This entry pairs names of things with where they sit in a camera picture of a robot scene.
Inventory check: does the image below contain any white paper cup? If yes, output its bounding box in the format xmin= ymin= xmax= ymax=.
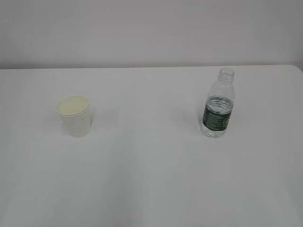
xmin=55 ymin=95 xmax=91 ymax=138

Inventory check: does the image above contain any clear plastic water bottle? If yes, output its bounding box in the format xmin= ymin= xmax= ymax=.
xmin=200 ymin=68 xmax=235 ymax=138

